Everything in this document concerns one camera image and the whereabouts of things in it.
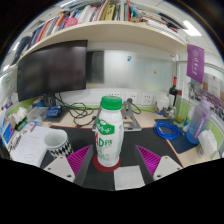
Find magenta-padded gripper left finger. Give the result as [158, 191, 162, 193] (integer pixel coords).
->
[42, 143, 95, 187]

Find green glass cup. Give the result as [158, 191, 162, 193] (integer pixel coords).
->
[174, 98, 189, 124]

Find white written paper pad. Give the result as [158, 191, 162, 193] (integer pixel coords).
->
[9, 125, 56, 168]

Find clear plastic box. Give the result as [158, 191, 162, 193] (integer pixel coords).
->
[26, 106, 49, 123]

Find white green-capped drink bottle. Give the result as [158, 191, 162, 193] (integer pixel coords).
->
[94, 95, 125, 168]

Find ceiling lights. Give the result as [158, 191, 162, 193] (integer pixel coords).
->
[1, 0, 203, 73]

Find white square napkin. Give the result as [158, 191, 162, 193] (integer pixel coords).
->
[113, 164, 147, 192]

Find small blue device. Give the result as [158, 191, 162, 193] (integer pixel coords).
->
[46, 105, 64, 118]

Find black-white checkered mug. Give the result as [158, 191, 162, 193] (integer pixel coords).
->
[44, 129, 74, 159]

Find coiled blue cable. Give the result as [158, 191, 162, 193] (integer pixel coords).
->
[153, 120, 184, 141]

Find white crumpled tissue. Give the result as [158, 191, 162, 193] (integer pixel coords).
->
[197, 129, 221, 159]

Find group photo poster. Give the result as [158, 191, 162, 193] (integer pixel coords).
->
[189, 73, 224, 121]

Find purple translucent water jug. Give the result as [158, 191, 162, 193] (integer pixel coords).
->
[185, 99, 214, 145]

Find black red-edged desk mat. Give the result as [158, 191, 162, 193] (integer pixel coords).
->
[39, 124, 184, 192]

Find flat round red coaster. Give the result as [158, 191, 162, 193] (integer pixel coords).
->
[92, 153, 123, 173]

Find purple hanging banner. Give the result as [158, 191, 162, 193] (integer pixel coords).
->
[185, 44, 205, 84]

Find black tangled cables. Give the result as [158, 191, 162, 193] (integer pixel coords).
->
[54, 93, 98, 128]

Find black computer monitor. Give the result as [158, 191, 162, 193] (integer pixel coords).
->
[16, 39, 89, 108]

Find dark wine bottle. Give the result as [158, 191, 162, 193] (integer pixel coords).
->
[168, 76, 179, 108]

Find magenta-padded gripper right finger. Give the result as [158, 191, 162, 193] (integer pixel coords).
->
[134, 144, 184, 186]

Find white round jar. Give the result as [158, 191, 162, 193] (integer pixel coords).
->
[155, 93, 171, 113]

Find white wall socket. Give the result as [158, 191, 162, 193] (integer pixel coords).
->
[124, 92, 139, 105]
[140, 92, 154, 106]
[107, 91, 122, 98]

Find grey metal laptop stand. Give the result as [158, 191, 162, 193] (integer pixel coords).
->
[91, 101, 143, 133]

